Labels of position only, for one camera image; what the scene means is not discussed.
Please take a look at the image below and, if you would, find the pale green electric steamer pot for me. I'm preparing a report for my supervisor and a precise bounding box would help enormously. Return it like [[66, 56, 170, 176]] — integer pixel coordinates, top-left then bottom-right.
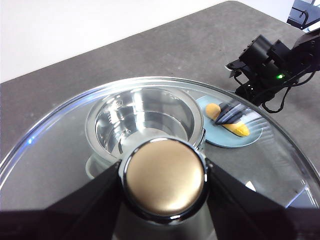
[[84, 83, 208, 180]]

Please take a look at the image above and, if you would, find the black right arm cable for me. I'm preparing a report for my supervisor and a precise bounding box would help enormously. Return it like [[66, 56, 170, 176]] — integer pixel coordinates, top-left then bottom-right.
[[233, 63, 320, 114]]

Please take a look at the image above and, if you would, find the blue round plate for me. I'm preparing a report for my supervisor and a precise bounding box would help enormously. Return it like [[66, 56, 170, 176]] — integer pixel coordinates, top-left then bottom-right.
[[194, 94, 265, 149]]

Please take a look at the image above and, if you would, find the black metal frame stand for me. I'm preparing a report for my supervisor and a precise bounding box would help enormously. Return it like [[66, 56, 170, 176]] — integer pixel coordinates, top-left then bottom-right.
[[286, 0, 320, 33]]

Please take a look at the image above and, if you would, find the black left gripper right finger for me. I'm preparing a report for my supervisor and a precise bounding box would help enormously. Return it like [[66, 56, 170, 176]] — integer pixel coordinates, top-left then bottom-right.
[[205, 161, 320, 240]]

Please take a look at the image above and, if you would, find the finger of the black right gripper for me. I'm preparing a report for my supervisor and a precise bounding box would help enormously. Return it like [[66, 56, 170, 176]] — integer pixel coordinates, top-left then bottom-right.
[[214, 99, 247, 126]]

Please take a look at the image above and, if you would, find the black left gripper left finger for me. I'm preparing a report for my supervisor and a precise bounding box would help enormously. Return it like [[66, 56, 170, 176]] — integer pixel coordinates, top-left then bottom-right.
[[0, 160, 125, 240]]

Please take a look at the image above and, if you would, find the yellow corn cob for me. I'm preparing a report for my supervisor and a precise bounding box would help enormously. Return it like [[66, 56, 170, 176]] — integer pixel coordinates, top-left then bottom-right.
[[205, 102, 251, 138]]

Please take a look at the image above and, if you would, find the glass lid with gold-topped knob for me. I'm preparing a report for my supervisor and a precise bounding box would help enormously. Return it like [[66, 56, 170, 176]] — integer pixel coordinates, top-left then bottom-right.
[[0, 75, 320, 240]]

